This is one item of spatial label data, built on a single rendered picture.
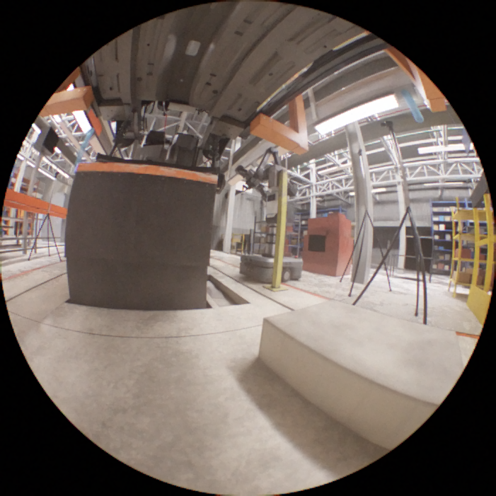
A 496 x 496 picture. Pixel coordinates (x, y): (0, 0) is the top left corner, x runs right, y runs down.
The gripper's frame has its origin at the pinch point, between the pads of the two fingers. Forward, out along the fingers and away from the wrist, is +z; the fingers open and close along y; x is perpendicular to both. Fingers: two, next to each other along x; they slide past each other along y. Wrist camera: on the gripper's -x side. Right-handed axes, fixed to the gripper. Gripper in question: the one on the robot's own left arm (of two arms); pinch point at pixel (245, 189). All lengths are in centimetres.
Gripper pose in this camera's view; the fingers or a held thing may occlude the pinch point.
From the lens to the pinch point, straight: 153.3
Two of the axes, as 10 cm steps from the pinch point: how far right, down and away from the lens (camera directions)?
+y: 5.6, 0.6, -8.2
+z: -4.8, 8.4, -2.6
